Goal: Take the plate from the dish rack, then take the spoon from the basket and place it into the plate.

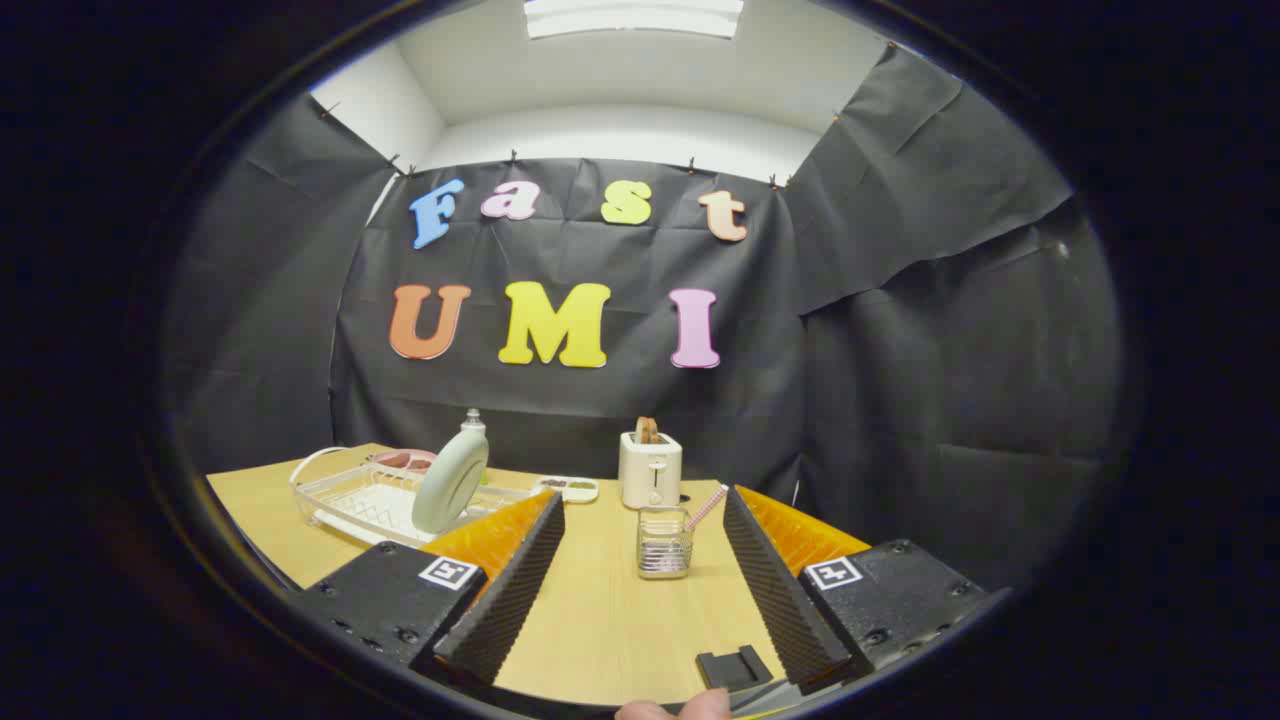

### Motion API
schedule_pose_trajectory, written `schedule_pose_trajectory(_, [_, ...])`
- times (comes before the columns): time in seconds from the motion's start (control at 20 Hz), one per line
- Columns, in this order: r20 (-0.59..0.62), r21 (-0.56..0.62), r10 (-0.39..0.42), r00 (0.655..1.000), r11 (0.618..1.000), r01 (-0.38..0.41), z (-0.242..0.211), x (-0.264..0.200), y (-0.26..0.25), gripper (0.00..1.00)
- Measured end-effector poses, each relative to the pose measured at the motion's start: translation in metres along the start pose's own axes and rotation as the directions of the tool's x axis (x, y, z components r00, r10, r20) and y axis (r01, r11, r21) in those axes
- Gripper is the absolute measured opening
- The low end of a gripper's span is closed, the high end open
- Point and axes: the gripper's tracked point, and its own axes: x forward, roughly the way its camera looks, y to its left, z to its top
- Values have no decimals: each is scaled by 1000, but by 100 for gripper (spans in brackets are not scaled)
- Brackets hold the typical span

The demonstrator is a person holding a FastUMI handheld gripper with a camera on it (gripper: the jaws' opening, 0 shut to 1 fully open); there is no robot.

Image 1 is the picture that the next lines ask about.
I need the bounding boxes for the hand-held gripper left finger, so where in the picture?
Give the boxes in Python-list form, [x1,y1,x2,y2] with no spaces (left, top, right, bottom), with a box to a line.
[290,490,567,689]

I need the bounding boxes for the ceiling light panel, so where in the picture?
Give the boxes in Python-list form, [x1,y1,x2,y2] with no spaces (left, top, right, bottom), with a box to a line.
[523,0,746,41]

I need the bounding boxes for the white toaster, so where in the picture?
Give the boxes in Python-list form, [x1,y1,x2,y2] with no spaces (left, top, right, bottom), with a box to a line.
[618,431,684,510]

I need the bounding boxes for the black backdrop cloth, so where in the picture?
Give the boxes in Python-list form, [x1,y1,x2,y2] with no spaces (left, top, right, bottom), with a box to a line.
[160,45,1126,601]

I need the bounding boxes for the small black table clamp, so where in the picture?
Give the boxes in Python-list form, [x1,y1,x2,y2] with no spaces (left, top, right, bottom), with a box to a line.
[697,645,774,692]

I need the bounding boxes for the white divided dish with beans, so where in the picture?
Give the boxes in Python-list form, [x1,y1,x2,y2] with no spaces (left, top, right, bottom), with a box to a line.
[535,476,601,504]

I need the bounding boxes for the white wire dish rack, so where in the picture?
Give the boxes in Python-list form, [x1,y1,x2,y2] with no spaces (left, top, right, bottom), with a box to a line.
[290,447,546,549]

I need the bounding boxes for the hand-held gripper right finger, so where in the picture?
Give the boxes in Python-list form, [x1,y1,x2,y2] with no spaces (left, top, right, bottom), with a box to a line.
[722,486,989,695]

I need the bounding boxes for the spoon with pink checked handle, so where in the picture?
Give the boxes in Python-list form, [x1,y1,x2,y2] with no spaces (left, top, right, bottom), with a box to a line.
[680,484,730,536]

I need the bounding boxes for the pale green plate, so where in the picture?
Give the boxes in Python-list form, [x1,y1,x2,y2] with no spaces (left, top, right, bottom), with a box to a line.
[412,428,491,535]

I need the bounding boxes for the small metal wire basket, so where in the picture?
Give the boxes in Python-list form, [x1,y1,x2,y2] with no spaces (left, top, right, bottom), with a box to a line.
[637,505,694,580]

